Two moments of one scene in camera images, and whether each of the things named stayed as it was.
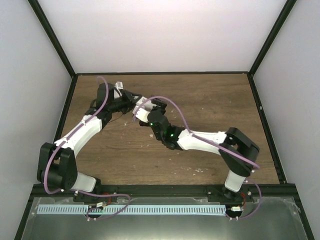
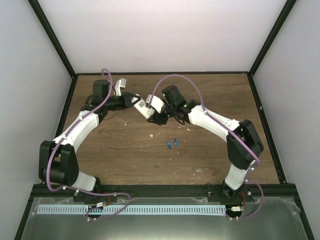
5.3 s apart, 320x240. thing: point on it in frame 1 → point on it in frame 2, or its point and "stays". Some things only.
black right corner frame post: x=288 y=8 stays
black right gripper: x=159 y=103 → x=158 y=119
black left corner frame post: x=52 y=36 stays
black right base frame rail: x=266 y=129 stays
